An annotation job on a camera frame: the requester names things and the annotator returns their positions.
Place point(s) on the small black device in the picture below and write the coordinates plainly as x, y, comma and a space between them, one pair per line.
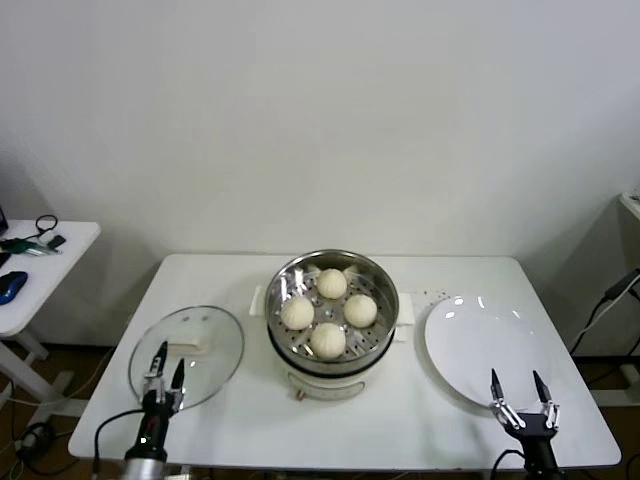
56, 242

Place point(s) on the white side table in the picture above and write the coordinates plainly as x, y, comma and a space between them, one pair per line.
75, 240

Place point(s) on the blue computer mouse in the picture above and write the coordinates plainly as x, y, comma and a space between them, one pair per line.
11, 287

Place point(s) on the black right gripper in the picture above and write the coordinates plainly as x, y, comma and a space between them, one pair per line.
537, 435

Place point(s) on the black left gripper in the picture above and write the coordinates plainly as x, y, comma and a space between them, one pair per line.
154, 425

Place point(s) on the stainless steel steamer basket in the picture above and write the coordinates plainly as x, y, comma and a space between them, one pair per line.
380, 290

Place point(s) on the white steamed baozi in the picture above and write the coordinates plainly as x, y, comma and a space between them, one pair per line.
328, 341
297, 314
332, 283
360, 310

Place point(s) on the white desk frame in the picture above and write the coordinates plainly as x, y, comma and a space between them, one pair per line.
631, 204

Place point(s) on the white round plate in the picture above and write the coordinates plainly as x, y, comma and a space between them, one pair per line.
475, 345

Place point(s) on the round glass pot lid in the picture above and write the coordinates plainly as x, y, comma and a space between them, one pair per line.
215, 360

